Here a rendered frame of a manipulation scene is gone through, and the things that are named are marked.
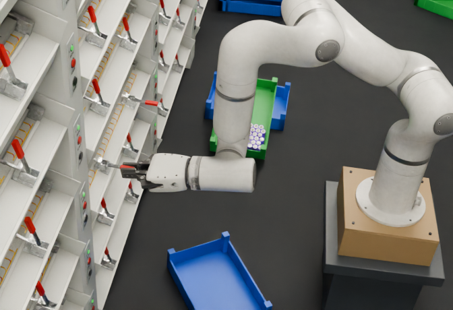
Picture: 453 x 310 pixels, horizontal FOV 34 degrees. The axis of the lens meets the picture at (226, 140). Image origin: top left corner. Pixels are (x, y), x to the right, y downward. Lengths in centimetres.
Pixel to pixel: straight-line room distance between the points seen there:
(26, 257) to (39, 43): 42
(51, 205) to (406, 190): 91
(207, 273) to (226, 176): 58
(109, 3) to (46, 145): 49
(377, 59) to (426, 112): 18
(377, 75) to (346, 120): 122
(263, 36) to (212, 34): 173
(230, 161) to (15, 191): 64
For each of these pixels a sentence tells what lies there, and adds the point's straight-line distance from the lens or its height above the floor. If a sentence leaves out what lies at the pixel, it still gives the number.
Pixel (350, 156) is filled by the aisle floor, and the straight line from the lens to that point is 276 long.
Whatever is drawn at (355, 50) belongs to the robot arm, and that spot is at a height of 91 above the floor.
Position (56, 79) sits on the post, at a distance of 140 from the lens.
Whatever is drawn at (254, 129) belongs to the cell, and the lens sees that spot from 266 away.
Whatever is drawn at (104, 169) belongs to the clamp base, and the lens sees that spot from 190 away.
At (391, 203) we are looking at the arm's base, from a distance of 200.
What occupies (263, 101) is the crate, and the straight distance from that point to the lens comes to 279.
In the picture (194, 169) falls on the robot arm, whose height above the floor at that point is 56.
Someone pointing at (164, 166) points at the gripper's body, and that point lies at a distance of 185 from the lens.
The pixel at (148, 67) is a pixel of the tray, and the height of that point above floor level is 51.
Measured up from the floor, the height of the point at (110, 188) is 30.
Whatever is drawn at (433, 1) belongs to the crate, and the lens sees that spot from 378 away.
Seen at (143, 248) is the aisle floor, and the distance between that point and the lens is 237.
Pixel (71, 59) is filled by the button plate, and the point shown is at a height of 100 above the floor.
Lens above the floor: 182
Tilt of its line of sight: 42 degrees down
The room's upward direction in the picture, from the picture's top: 5 degrees clockwise
